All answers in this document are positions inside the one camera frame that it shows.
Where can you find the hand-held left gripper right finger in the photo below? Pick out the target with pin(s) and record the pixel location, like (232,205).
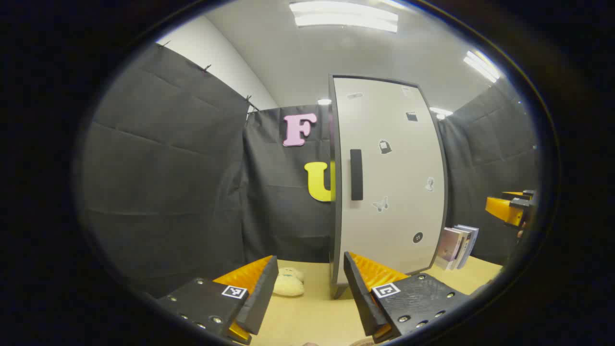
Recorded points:
(360,298)

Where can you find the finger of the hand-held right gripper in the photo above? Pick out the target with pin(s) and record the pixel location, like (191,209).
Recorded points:
(502,206)
(521,194)

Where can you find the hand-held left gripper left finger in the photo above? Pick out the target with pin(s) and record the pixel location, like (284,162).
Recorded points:
(262,298)

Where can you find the round woven coaster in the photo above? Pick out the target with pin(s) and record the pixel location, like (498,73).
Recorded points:
(364,342)

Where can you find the grey cabinet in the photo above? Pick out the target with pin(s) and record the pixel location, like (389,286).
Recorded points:
(332,144)

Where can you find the cream plush toy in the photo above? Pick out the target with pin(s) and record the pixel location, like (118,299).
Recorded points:
(289,286)

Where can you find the grey blue book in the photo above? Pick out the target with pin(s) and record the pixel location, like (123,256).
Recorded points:
(473,235)

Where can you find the white book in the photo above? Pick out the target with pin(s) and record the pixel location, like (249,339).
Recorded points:
(464,240)

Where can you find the black backdrop cloth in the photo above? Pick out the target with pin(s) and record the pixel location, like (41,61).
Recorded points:
(168,168)

